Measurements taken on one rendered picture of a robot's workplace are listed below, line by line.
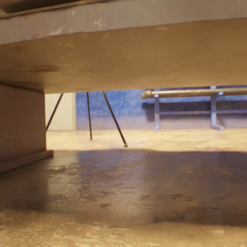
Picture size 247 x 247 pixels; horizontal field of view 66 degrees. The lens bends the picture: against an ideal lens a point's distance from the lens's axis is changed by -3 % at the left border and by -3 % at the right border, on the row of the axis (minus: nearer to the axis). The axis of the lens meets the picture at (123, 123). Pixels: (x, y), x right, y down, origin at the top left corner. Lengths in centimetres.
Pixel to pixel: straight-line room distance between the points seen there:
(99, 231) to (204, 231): 21
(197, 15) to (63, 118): 393
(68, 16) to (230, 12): 32
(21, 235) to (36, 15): 46
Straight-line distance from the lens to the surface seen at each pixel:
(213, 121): 377
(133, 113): 381
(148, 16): 42
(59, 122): 427
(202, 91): 338
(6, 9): 61
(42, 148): 125
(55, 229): 46
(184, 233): 44
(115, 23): 43
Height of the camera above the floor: 22
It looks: 2 degrees down
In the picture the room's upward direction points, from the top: 1 degrees counter-clockwise
